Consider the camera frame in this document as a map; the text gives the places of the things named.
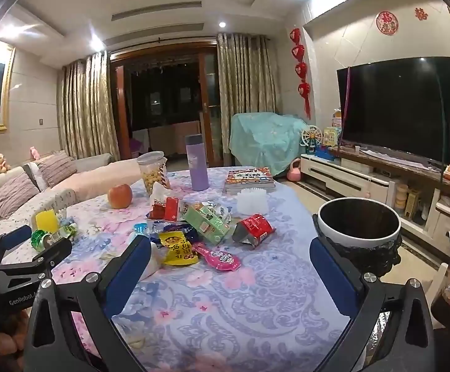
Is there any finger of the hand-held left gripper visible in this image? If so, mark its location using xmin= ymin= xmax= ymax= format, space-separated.
xmin=0 ymin=225 xmax=33 ymax=269
xmin=0 ymin=238 xmax=73 ymax=285

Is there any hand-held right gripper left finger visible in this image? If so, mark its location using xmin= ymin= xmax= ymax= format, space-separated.
xmin=24 ymin=236 xmax=153 ymax=372

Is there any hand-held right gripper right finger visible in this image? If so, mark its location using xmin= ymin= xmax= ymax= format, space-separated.
xmin=309 ymin=236 xmax=435 ymax=372

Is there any white pouch with blue cap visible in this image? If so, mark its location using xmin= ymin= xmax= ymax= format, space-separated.
xmin=130 ymin=222 xmax=167 ymax=280

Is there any white bin with black bag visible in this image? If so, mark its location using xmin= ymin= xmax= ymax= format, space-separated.
xmin=312 ymin=197 xmax=403 ymax=276

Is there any yellow snack packet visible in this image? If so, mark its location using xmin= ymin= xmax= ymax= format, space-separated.
xmin=158 ymin=230 xmax=200 ymax=266

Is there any small red wrapper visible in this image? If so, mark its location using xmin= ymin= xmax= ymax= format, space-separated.
xmin=148 ymin=201 xmax=167 ymax=219

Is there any blue and orange snack packet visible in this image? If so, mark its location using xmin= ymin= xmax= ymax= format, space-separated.
xmin=148 ymin=221 xmax=200 ymax=244

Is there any red and white carton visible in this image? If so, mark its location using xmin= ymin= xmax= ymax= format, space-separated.
xmin=164 ymin=197 xmax=187 ymax=222

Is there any white plastic bag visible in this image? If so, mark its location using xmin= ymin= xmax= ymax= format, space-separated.
xmin=149 ymin=181 xmax=171 ymax=204

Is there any green carton box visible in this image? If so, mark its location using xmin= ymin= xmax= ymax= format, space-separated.
xmin=182 ymin=201 xmax=237 ymax=246

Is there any pink snack packet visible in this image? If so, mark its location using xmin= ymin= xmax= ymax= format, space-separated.
xmin=192 ymin=242 xmax=242 ymax=272

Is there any red snack packet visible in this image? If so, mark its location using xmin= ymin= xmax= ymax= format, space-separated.
xmin=231 ymin=214 xmax=276 ymax=249

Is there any white printed wrapper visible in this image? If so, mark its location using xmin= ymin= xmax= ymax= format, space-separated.
xmin=204 ymin=201 xmax=231 ymax=221

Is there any person's left hand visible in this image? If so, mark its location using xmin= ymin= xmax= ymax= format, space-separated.
xmin=0 ymin=310 xmax=30 ymax=361

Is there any green tape roll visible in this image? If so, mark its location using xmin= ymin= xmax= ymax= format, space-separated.
xmin=30 ymin=229 xmax=55 ymax=250

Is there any green small packet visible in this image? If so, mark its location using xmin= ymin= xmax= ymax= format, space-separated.
xmin=56 ymin=219 xmax=79 ymax=239

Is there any yellow sponge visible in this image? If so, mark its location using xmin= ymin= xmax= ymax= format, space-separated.
xmin=34 ymin=209 xmax=60 ymax=231

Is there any pink striped pillow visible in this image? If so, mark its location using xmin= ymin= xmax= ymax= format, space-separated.
xmin=37 ymin=151 xmax=79 ymax=188
xmin=0 ymin=171 xmax=42 ymax=219

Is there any red apple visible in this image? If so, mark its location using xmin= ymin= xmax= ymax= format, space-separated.
xmin=108 ymin=184 xmax=133 ymax=209

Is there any pale floral sofa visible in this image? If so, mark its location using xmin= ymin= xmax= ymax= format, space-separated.
xmin=0 ymin=151 xmax=144 ymax=256

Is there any clear snack jar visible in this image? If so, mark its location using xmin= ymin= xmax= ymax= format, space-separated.
xmin=137 ymin=151 xmax=171 ymax=196

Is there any white television cabinet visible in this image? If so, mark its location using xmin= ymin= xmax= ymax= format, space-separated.
xmin=300 ymin=147 xmax=450 ymax=256

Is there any pink kettlebell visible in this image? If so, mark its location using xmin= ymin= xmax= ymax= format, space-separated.
xmin=287 ymin=158 xmax=302 ymax=182

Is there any yellow slatted basket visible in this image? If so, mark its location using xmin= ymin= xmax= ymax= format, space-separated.
xmin=405 ymin=190 xmax=421 ymax=215

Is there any purple drink bottle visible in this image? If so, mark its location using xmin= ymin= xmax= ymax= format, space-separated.
xmin=185 ymin=134 xmax=209 ymax=192

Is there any blue toy base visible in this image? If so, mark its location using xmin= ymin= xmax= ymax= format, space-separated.
xmin=314 ymin=143 xmax=338 ymax=161

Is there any colourful book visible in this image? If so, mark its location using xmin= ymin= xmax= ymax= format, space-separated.
xmin=223 ymin=166 xmax=277 ymax=195

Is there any yellow green toy board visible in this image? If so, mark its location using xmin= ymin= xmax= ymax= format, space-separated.
xmin=323 ymin=126 xmax=342 ymax=147

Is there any ferris wheel toy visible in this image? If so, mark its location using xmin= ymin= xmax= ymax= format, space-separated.
xmin=300 ymin=125 xmax=322 ymax=155

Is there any beige patterned curtain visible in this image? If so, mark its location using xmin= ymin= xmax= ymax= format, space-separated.
xmin=56 ymin=51 xmax=121 ymax=161
xmin=216 ymin=32 xmax=282 ymax=165

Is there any teal cloth covered furniture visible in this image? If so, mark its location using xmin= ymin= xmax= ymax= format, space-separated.
xmin=229 ymin=112 xmax=307 ymax=177

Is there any black flat television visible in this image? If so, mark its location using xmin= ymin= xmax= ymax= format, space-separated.
xmin=337 ymin=56 xmax=450 ymax=168

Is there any wooden glass sliding door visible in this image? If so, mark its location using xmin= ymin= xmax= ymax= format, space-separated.
xmin=109 ymin=44 xmax=226 ymax=163

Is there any red hanging lantern string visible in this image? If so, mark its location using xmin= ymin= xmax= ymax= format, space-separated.
xmin=289 ymin=28 xmax=311 ymax=120

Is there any round red wall decal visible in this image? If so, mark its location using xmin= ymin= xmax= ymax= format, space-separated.
xmin=376 ymin=11 xmax=399 ymax=35

